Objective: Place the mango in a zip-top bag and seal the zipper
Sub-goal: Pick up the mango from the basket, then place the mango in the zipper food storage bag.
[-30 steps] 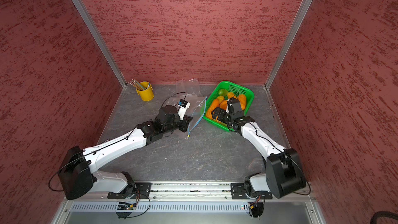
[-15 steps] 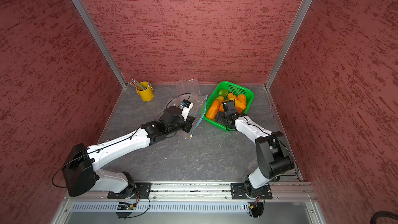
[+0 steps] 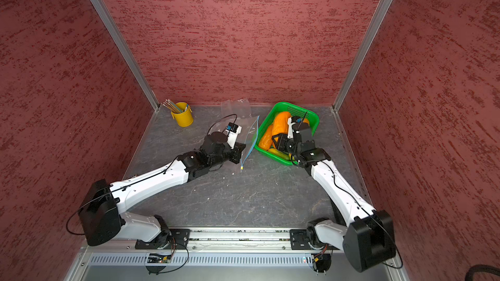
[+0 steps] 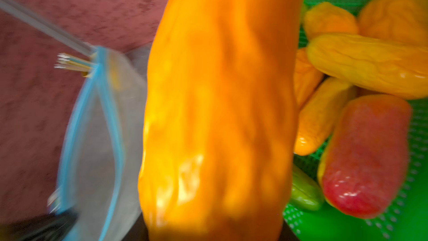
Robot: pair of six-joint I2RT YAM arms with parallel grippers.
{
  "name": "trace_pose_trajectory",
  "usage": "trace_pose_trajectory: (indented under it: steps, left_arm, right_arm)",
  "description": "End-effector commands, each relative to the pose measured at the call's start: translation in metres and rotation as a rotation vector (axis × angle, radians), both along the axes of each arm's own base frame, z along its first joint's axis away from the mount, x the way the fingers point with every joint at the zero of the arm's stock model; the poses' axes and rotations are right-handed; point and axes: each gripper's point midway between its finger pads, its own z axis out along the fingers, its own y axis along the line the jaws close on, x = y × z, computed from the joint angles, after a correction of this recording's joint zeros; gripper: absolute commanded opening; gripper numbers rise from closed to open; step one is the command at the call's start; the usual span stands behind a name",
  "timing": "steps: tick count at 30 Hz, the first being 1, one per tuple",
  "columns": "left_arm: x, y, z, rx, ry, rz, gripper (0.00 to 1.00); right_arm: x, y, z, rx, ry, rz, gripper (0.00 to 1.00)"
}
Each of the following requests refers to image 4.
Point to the small orange mango back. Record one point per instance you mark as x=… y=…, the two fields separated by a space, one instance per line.
x=328 y=18

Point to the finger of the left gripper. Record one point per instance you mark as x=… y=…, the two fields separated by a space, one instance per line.
x=47 y=227

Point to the orange mango left in basket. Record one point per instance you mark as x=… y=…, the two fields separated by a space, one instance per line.
x=318 y=117

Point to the clear zip bag blue zipper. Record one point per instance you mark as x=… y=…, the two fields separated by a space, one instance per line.
x=102 y=151

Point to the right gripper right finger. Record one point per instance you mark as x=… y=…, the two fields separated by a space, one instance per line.
x=287 y=234

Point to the orange mango at basket back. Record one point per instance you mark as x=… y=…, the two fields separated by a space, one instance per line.
x=395 y=20

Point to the large orange mango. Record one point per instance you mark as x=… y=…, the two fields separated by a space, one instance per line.
x=220 y=120

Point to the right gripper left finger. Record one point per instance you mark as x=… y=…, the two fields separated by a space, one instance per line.
x=138 y=232

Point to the red mango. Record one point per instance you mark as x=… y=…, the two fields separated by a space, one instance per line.
x=365 y=162

